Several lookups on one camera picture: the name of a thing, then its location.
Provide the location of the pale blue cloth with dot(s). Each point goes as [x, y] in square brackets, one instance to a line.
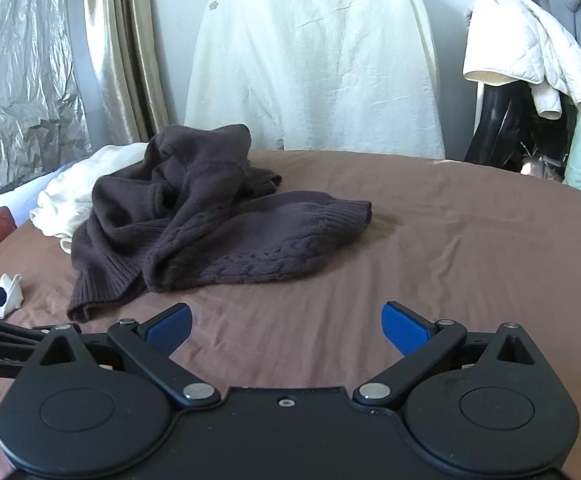
[25, 195]

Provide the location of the small white cloth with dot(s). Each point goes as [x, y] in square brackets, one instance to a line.
[13, 295]

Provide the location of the dark purple knit sweater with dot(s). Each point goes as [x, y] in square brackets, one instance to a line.
[210, 230]

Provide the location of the beige curtain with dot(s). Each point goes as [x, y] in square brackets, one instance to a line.
[120, 50]

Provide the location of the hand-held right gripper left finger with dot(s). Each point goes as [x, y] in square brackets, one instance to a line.
[170, 330]

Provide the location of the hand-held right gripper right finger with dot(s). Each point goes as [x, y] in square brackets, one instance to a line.
[405, 332]

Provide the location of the silver plastic sheet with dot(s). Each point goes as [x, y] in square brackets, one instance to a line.
[15, 60]

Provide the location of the white quilted jacket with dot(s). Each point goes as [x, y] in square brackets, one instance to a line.
[520, 45]

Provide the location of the black hanging garment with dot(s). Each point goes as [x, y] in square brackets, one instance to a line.
[500, 125]

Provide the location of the cream white garment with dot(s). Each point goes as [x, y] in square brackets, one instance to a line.
[80, 185]

